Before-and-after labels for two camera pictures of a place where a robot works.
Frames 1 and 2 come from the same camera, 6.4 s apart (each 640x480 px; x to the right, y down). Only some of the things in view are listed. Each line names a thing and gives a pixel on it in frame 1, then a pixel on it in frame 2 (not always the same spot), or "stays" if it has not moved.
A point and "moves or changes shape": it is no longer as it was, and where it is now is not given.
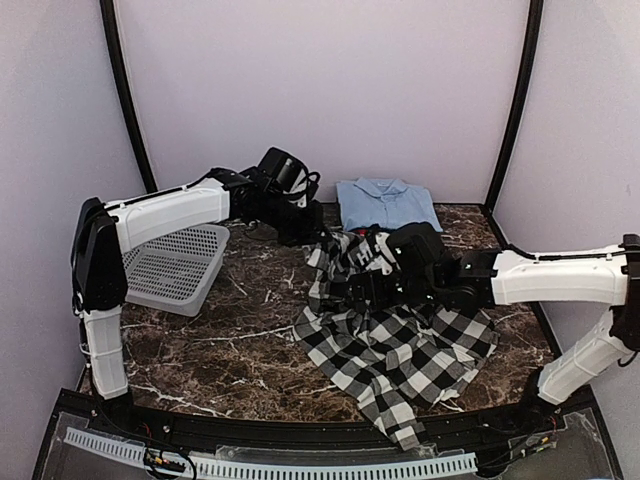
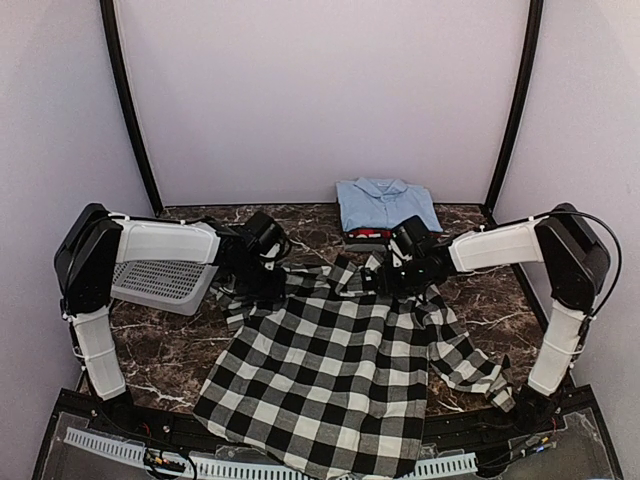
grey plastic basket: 176,274 stays
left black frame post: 120,73 stays
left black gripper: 310,234 -> 272,292
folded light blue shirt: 384,201 stays
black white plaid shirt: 406,360 moves or changes shape
